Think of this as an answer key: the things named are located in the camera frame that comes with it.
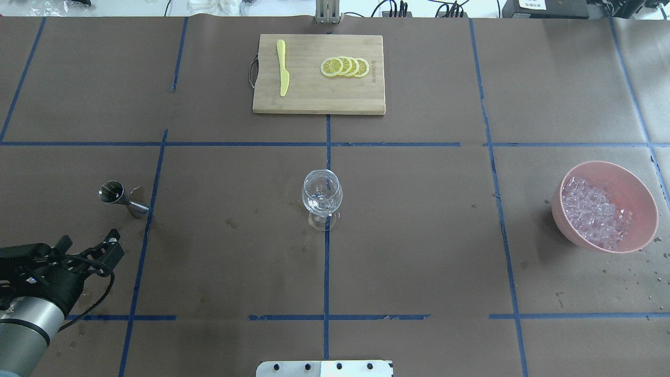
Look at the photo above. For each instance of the aluminium frame post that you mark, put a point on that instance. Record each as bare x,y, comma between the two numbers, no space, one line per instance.
327,12

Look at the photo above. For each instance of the clear ice cubes pile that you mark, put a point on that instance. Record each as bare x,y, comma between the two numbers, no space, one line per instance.
589,208

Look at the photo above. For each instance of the yellow plastic knife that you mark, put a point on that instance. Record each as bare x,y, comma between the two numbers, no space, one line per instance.
282,69

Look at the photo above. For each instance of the clear wine glass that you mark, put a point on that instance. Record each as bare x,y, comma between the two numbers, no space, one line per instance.
322,195

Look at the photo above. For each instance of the steel double jigger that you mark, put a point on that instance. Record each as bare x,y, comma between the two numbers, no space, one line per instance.
113,192

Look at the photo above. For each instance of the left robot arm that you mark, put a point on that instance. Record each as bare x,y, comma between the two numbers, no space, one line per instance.
29,326

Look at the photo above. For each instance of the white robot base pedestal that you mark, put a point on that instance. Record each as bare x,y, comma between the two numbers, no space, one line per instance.
326,368

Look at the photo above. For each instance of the bamboo cutting board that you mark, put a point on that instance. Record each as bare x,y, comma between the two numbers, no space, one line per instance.
309,91

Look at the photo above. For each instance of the pink bowl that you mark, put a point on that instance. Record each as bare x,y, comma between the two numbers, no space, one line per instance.
628,192

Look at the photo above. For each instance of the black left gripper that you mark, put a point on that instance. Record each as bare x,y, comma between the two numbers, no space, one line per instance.
54,283

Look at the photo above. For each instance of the black computer box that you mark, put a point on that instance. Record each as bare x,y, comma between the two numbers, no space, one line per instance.
552,10

